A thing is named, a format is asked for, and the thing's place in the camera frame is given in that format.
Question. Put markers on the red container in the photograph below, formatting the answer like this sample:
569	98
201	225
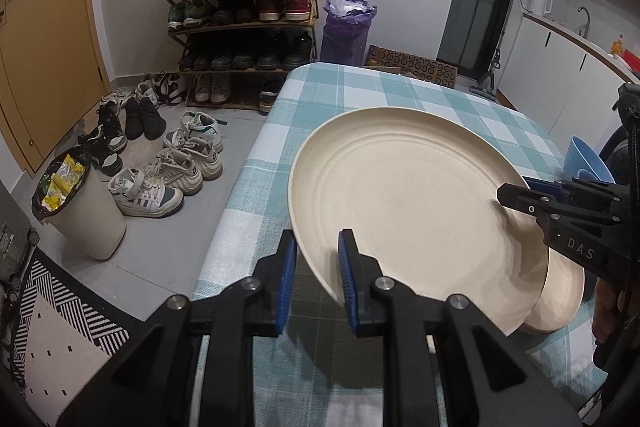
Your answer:
632	59

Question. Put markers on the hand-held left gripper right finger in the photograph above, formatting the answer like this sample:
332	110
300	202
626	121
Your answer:
346	287

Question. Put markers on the cream plate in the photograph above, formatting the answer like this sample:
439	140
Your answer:
565	297
425	217

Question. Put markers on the circle patterned cardboard box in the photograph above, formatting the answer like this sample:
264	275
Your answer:
415	67

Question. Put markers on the white base cabinets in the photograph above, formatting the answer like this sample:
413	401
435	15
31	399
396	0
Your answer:
550	67

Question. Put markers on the cream trash bin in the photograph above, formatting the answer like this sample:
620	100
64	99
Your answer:
90	222

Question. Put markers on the wooden door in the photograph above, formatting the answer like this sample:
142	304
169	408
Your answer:
45	57

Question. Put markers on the person's right hand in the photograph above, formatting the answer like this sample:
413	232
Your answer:
607	312

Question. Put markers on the shoe rack with shoes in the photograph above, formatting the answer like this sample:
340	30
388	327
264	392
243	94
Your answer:
240	2

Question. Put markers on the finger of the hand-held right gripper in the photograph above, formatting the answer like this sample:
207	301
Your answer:
545	207
595	193

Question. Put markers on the purple plastic bag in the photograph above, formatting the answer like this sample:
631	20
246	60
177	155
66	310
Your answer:
345	37

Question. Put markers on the person's dark clothing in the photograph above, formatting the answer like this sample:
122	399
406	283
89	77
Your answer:
620	387

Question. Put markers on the scattered sneakers group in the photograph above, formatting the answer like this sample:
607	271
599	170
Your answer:
175	162

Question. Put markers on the yellow bottle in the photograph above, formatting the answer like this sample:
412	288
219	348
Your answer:
618	46

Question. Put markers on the white electric kettle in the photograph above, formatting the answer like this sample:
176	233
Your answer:
540	2

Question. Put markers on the grey floor mop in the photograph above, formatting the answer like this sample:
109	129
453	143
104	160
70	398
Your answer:
487	79

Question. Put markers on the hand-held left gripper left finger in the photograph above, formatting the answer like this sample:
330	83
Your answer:
287	287

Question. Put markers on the teal checked tablecloth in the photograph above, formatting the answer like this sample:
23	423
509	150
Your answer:
260	187

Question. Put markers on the kitchen faucet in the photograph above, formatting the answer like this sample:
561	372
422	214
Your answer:
585	19

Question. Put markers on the black white patterned rug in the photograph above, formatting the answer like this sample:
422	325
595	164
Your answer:
60	332

